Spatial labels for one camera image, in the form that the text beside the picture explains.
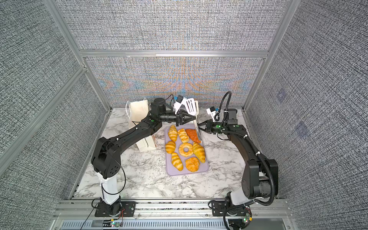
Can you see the golden ring donut bread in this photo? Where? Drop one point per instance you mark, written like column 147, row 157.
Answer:
column 186, row 149

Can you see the twisted golden bread roll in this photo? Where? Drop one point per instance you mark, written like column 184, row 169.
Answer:
column 183, row 135

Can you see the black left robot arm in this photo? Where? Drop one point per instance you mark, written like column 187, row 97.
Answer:
column 106, row 159

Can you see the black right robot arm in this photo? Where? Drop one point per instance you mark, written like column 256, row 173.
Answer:
column 259, row 184

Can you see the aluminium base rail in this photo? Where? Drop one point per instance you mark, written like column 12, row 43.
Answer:
column 169, row 214

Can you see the small striped croissant left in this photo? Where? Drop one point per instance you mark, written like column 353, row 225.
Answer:
column 170, row 147

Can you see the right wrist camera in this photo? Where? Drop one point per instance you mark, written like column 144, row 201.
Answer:
column 214, row 113

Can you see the reddish brown croissant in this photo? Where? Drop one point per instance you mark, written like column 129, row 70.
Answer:
column 193, row 135

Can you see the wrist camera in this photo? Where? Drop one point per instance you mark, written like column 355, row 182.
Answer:
column 178, row 103
column 214, row 113

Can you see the round golden pastry bottom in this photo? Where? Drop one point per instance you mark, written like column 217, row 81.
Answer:
column 192, row 164

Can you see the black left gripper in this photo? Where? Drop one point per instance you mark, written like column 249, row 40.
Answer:
column 179, row 116

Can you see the large striped croissant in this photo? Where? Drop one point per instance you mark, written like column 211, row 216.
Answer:
column 199, row 152

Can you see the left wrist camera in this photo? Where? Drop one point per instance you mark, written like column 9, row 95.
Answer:
column 178, row 103

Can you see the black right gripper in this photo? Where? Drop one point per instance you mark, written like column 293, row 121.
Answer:
column 209, row 126

